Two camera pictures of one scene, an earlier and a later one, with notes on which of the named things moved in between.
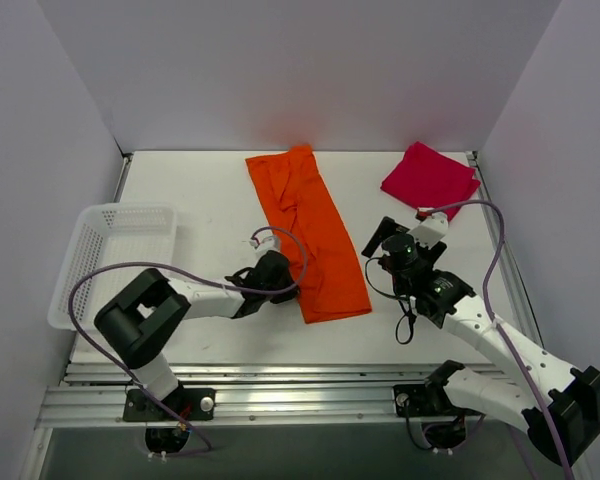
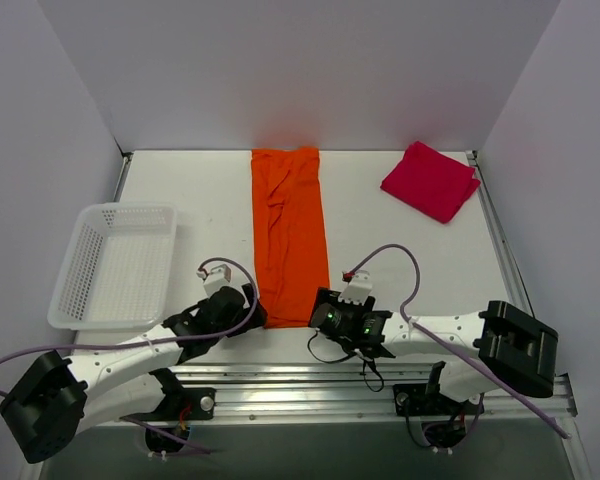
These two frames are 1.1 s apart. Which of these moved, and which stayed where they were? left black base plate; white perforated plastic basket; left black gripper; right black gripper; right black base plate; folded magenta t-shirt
Moved: right black gripper; left black gripper
Stayed: folded magenta t-shirt; right black base plate; left black base plate; white perforated plastic basket
